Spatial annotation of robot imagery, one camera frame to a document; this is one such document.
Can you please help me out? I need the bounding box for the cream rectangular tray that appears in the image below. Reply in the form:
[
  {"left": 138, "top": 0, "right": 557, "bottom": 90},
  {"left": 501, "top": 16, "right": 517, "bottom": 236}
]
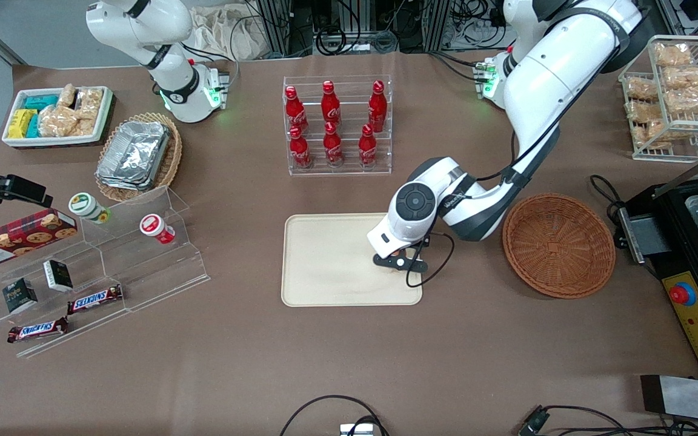
[{"left": 281, "top": 212, "right": 423, "bottom": 307}]

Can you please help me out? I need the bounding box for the round brown wicker basket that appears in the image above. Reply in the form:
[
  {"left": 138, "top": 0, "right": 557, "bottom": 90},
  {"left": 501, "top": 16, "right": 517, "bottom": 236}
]
[{"left": 502, "top": 193, "right": 617, "bottom": 299}]

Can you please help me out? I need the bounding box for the oval light wicker basket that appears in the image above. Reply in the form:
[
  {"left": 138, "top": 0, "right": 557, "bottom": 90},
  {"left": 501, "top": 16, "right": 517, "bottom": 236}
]
[{"left": 95, "top": 112, "right": 183, "bottom": 203}]

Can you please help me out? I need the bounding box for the red tartan cookie box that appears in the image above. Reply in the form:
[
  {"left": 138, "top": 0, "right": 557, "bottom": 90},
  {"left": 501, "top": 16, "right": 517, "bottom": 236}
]
[{"left": 0, "top": 208, "right": 78, "bottom": 270}]

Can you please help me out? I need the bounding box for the white rectangular snack bin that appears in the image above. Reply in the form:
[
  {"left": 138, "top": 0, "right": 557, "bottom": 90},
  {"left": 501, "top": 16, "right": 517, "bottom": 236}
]
[{"left": 1, "top": 86, "right": 115, "bottom": 149}]

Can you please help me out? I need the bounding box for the green white yogurt cup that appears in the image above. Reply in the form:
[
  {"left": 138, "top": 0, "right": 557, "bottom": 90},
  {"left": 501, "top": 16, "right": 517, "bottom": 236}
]
[{"left": 68, "top": 193, "right": 111, "bottom": 225}]

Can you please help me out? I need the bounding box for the yellow snack pack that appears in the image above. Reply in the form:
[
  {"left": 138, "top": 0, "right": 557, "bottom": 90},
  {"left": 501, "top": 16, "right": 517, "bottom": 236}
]
[{"left": 7, "top": 109, "right": 39, "bottom": 139}]

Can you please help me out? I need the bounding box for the small dark green box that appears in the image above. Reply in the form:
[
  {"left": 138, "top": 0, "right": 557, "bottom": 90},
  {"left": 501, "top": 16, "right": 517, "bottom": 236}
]
[
  {"left": 43, "top": 260, "right": 74, "bottom": 292},
  {"left": 2, "top": 277, "right": 38, "bottom": 314}
]

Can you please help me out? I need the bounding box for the aluminium foil container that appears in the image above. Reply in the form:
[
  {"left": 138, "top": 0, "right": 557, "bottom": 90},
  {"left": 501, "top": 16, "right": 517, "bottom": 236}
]
[{"left": 95, "top": 121, "right": 171, "bottom": 192}]

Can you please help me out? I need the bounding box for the clear acrylic bottle rack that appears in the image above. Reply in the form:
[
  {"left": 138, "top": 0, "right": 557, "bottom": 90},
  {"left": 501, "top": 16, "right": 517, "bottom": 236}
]
[{"left": 282, "top": 75, "right": 393, "bottom": 177}]

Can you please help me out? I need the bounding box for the Snickers bar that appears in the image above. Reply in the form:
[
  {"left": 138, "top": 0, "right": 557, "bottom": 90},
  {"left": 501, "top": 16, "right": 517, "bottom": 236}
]
[
  {"left": 7, "top": 317, "right": 69, "bottom": 344},
  {"left": 67, "top": 285, "right": 124, "bottom": 315}
]

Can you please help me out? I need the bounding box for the red cola bottle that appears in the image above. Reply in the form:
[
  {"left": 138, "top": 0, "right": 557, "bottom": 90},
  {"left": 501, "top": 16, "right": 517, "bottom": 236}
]
[
  {"left": 368, "top": 80, "right": 388, "bottom": 133},
  {"left": 288, "top": 125, "right": 313, "bottom": 170},
  {"left": 321, "top": 81, "right": 342, "bottom": 125},
  {"left": 284, "top": 85, "right": 309, "bottom": 135},
  {"left": 323, "top": 122, "right": 344, "bottom": 168},
  {"left": 358, "top": 124, "right": 378, "bottom": 168}
]

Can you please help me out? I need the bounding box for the red white yogurt cup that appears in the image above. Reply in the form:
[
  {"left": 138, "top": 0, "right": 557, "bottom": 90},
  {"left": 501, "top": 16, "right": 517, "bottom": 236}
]
[{"left": 139, "top": 214, "right": 176, "bottom": 245}]

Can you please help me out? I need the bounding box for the clear acrylic step stand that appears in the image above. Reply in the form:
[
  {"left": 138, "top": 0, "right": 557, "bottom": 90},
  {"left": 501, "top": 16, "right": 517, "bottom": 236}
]
[{"left": 0, "top": 185, "right": 211, "bottom": 359}]

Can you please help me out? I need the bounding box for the beige crumpled cloth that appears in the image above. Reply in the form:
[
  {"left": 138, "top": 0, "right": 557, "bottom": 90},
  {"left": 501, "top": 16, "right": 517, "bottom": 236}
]
[{"left": 188, "top": 6, "right": 265, "bottom": 60}]

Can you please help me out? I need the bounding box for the red emergency stop button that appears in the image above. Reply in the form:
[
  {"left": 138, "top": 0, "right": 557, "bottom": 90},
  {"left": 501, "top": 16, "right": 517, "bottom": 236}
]
[{"left": 670, "top": 282, "right": 697, "bottom": 307}]

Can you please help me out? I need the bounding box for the bagged pastry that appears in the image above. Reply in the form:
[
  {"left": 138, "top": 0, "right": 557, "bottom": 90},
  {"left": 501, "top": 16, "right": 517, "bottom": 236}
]
[
  {"left": 625, "top": 100, "right": 666, "bottom": 123},
  {"left": 664, "top": 86, "right": 698, "bottom": 115},
  {"left": 631, "top": 120, "right": 671, "bottom": 149},
  {"left": 663, "top": 65, "right": 698, "bottom": 91},
  {"left": 626, "top": 77, "right": 660, "bottom": 101},
  {"left": 652, "top": 42, "right": 694, "bottom": 67}
]

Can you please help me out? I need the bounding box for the black yellow sealing machine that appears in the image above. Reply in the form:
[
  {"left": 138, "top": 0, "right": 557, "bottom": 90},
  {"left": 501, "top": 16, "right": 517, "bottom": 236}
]
[{"left": 616, "top": 142, "right": 698, "bottom": 381}]

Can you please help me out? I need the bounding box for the grey black flat panel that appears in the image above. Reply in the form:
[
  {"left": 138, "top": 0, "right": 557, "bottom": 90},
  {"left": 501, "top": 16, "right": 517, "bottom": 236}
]
[{"left": 640, "top": 374, "right": 698, "bottom": 424}]

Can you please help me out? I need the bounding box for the black looped cable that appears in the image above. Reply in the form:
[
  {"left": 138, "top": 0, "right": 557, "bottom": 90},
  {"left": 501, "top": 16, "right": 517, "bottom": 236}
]
[{"left": 279, "top": 395, "right": 389, "bottom": 436}]

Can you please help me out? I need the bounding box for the black cable with connector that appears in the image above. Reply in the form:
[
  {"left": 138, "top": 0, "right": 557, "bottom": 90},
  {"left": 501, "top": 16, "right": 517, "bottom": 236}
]
[{"left": 517, "top": 405, "right": 698, "bottom": 436}]

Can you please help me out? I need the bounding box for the black machine power cable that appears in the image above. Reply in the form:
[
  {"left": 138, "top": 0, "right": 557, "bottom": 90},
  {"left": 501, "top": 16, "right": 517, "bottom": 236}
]
[{"left": 589, "top": 174, "right": 628, "bottom": 249}]

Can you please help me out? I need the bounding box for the white wire rack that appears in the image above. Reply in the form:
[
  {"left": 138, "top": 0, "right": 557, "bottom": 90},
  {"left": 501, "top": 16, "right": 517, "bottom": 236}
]
[{"left": 619, "top": 35, "right": 698, "bottom": 162}]

